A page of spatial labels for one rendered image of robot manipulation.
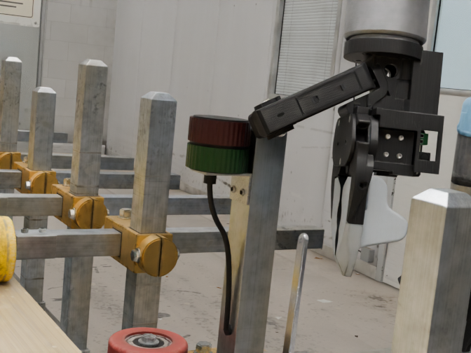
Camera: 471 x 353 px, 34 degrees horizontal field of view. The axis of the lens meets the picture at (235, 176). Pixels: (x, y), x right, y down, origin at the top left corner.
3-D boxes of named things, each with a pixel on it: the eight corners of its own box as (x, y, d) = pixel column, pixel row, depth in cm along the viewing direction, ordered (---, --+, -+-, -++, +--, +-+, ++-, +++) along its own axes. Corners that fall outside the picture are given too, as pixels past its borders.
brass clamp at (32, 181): (40, 187, 151) (41, 162, 150) (61, 200, 139) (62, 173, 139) (8, 187, 148) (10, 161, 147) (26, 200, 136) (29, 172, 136)
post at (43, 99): (34, 336, 148) (51, 87, 141) (39, 342, 145) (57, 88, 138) (16, 338, 146) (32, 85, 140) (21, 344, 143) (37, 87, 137)
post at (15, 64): (5, 277, 168) (18, 57, 162) (8, 281, 165) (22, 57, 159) (-12, 278, 167) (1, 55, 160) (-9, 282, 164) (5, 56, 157)
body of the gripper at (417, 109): (439, 182, 67) (452, 45, 67) (343, 171, 66) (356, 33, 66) (410, 183, 74) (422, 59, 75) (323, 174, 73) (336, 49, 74)
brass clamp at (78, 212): (81, 213, 130) (83, 184, 129) (110, 231, 118) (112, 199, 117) (45, 213, 126) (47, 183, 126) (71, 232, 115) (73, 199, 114)
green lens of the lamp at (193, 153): (228, 164, 77) (230, 142, 77) (259, 174, 72) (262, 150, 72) (174, 162, 74) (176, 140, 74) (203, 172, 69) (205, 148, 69)
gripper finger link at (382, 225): (407, 285, 67) (417, 179, 67) (340, 279, 66) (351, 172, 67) (396, 280, 70) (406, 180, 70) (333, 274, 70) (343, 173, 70)
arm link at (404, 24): (359, -17, 66) (337, 5, 74) (353, 36, 66) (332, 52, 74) (442, -6, 67) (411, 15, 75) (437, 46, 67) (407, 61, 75)
